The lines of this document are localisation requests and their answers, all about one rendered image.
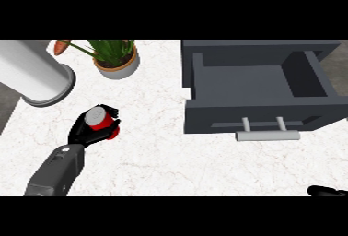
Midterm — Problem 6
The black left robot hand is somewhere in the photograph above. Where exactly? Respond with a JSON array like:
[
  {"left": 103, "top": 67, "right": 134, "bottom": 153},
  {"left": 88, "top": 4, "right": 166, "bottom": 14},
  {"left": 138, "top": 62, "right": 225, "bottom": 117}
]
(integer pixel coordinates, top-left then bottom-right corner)
[{"left": 66, "top": 103, "right": 122, "bottom": 148}]

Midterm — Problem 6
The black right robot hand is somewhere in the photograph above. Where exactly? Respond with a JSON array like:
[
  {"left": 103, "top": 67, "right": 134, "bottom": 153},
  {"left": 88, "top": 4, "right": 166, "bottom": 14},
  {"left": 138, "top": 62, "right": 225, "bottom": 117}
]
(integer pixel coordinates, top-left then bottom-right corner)
[{"left": 305, "top": 184, "right": 348, "bottom": 197}]

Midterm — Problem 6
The red can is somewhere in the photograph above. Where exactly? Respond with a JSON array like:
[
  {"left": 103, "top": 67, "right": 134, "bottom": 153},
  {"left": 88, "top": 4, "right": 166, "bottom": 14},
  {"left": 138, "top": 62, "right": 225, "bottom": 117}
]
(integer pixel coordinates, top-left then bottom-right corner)
[{"left": 82, "top": 106, "right": 120, "bottom": 141}]

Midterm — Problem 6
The dark grey open drawer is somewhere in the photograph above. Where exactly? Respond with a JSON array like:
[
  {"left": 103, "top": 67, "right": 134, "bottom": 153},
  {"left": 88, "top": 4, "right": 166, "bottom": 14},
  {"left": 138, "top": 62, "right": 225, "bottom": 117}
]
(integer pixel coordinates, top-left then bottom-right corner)
[{"left": 182, "top": 50, "right": 348, "bottom": 135}]

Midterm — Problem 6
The white cylinder with grey base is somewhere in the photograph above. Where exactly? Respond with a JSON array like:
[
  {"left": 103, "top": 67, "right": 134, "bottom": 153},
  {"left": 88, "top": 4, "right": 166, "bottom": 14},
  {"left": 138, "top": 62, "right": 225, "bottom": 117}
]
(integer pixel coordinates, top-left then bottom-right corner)
[{"left": 0, "top": 40, "right": 77, "bottom": 108}]

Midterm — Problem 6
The green potted plant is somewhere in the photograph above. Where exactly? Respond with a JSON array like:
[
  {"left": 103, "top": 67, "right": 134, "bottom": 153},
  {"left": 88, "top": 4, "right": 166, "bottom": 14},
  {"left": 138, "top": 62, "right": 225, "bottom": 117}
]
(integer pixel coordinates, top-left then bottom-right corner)
[{"left": 66, "top": 40, "right": 141, "bottom": 80}]

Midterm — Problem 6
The orange carrot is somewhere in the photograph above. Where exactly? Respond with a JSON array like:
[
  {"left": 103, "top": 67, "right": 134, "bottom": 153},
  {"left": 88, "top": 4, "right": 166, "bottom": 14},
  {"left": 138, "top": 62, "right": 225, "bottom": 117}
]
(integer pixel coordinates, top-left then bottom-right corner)
[{"left": 52, "top": 40, "right": 72, "bottom": 56}]

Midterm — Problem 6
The dark grey cabinet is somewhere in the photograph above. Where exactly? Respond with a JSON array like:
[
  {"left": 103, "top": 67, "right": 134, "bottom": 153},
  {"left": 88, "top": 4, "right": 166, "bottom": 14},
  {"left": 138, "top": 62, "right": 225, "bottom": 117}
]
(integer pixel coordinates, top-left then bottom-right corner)
[{"left": 181, "top": 40, "right": 341, "bottom": 100}]

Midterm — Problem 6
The silver drawer handle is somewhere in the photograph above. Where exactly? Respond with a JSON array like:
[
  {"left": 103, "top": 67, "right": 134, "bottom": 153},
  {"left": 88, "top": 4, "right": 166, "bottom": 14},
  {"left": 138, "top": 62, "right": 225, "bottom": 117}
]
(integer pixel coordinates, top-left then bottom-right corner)
[{"left": 234, "top": 116, "right": 302, "bottom": 142}]

